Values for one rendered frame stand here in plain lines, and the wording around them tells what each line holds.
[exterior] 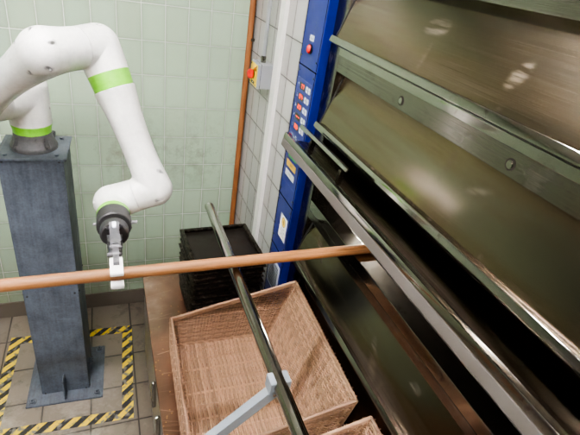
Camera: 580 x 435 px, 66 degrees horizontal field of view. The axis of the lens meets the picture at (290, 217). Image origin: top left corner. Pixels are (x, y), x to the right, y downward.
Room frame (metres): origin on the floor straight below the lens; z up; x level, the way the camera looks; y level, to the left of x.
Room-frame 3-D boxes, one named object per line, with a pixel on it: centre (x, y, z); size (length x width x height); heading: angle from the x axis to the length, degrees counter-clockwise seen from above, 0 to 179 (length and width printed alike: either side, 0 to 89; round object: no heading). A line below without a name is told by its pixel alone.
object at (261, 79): (1.94, 0.23, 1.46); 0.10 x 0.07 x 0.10; 25
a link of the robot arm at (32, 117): (1.40, 0.94, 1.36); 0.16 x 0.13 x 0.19; 157
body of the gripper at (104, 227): (0.97, 0.46, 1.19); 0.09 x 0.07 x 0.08; 25
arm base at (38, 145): (1.46, 0.95, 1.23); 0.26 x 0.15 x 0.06; 23
